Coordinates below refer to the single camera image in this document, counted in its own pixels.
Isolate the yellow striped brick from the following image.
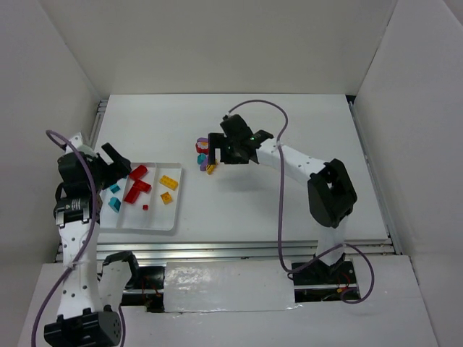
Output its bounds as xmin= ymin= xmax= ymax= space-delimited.
xmin=205 ymin=163 xmax=217 ymax=175

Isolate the teal purple brick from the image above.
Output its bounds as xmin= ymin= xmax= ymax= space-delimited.
xmin=197 ymin=153 xmax=208 ymax=172

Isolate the red long brick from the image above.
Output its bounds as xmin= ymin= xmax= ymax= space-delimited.
xmin=124 ymin=187 xmax=140 ymax=205

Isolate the white divided tray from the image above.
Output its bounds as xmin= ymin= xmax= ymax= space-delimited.
xmin=100 ymin=162 xmax=182 ymax=234

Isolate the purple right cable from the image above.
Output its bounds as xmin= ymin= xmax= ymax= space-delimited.
xmin=222 ymin=100 xmax=375 ymax=304

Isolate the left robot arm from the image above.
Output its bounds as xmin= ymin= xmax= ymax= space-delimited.
xmin=31 ymin=130 xmax=139 ymax=346

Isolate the purple red flower brick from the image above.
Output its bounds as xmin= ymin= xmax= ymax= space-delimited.
xmin=195 ymin=137 xmax=209 ymax=155

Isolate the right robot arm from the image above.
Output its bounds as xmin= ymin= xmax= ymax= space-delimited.
xmin=208 ymin=114 xmax=357 ymax=277

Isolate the aluminium frame rail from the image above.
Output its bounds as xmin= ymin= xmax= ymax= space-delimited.
xmin=96 ymin=240 xmax=396 ymax=264

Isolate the yellow small square brick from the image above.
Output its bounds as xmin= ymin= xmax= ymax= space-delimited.
xmin=160 ymin=192 xmax=173 ymax=205

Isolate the teal small brick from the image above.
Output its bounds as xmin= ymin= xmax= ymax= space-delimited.
xmin=109 ymin=184 xmax=121 ymax=194

